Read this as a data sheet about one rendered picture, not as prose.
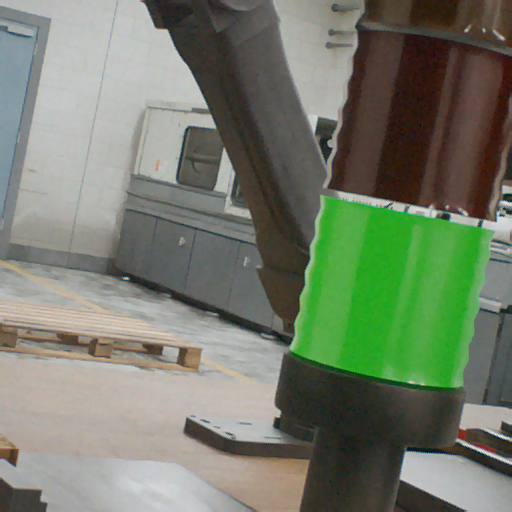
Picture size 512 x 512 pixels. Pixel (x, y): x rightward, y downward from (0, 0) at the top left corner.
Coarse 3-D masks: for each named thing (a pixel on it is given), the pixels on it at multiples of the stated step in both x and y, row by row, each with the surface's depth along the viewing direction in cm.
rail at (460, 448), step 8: (456, 440) 58; (432, 448) 59; (440, 448) 58; (448, 448) 58; (456, 448) 57; (464, 448) 57; (472, 448) 57; (480, 448) 57; (472, 456) 56; (480, 456) 56; (488, 456) 56; (496, 456) 55; (488, 464) 56; (496, 464) 55; (504, 464) 55; (504, 472) 55
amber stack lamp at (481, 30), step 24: (360, 0) 27; (384, 0) 26; (408, 0) 26; (432, 0) 25; (456, 0) 25; (480, 0) 25; (504, 0) 26; (360, 24) 27; (384, 24) 26; (408, 24) 26; (432, 24) 26; (456, 24) 25; (480, 24) 26; (504, 24) 26; (504, 48) 26
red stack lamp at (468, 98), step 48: (384, 48) 26; (432, 48) 26; (480, 48) 26; (384, 96) 26; (432, 96) 25; (480, 96) 26; (336, 144) 27; (384, 144) 26; (432, 144) 26; (480, 144) 26; (384, 192) 26; (432, 192) 26; (480, 192) 26
